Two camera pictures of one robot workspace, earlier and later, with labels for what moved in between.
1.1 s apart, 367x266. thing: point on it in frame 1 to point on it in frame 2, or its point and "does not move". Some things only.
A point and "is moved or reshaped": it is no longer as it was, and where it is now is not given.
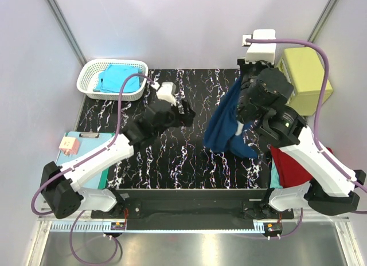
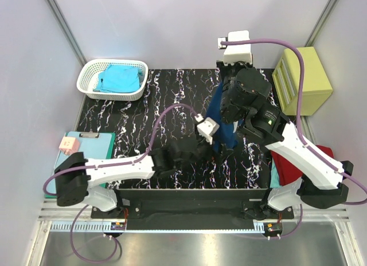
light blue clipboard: x=87 y=140 does not move
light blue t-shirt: x=112 y=79 does not move
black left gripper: x=180 y=114 to x=202 y=147
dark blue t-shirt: x=223 y=125 is moved or reshaped
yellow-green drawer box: x=304 y=66 does not move
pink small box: x=69 y=145 does not move
